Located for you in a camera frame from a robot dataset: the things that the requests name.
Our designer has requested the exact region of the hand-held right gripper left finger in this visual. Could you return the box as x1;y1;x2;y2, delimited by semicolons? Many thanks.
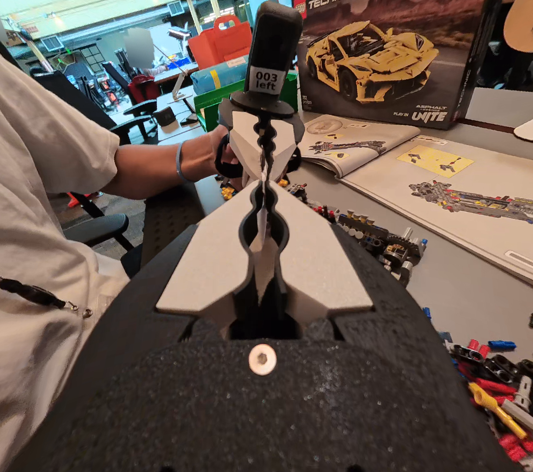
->
155;181;257;340

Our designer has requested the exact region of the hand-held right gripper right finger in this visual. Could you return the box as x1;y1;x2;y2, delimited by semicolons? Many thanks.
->
268;180;374;338

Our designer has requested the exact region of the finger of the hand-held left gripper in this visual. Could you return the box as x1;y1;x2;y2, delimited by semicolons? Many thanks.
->
229;110;268;186
266;117;300;186

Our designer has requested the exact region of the pile of yellow black lego pieces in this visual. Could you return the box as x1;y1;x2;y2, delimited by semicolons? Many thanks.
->
214;174;238;203

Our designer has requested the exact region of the lego chassis assembly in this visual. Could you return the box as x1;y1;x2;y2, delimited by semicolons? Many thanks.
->
287;182;429;289

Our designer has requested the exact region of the pile of small lego pins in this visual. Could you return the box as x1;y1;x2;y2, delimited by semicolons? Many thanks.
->
421;306;533;463

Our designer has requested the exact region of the person's left forearm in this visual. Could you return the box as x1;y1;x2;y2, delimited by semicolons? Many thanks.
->
101;138;196;201

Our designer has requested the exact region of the lego set box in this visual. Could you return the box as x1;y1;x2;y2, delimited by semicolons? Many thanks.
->
291;0;519;131

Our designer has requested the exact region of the lego instruction booklet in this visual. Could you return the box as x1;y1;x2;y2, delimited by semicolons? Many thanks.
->
298;113;533;286

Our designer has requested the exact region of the person's left hand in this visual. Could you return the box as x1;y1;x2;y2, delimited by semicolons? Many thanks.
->
193;124;252;190

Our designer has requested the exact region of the green plastic bin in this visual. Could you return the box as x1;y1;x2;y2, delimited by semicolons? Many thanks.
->
193;69;301;133

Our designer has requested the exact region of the blue wrapped package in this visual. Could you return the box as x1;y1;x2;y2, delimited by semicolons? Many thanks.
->
196;57;250;97

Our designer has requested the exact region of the blue wristband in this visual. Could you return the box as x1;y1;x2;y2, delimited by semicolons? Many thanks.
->
175;141;195;183

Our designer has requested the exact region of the wooden desk lamp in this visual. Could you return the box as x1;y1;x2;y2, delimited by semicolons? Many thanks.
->
152;27;201;104

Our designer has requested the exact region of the black mesh chair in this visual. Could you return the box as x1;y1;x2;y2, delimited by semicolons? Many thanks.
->
30;67;122;146
102;61;158;142

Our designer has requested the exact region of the red and black chair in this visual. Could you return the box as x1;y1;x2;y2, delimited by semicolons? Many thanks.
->
126;73;158;107

